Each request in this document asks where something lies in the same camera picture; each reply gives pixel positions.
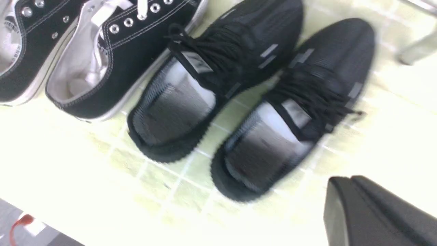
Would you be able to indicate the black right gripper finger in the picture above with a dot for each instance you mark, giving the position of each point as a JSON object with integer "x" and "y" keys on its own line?
{"x": 360, "y": 212}

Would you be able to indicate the black canvas sneaker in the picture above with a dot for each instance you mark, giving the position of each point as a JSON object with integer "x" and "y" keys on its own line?
{"x": 33, "y": 35}
{"x": 115, "y": 45}

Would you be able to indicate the metal shoe rack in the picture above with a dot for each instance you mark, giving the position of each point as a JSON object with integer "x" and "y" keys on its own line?
{"x": 426, "y": 45}

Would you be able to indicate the green grid tablecloth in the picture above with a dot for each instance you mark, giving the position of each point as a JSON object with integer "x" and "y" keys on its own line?
{"x": 90, "y": 182}

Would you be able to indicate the black mesh sneaker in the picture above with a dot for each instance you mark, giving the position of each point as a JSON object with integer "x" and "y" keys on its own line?
{"x": 243, "y": 47}
{"x": 317, "y": 90}

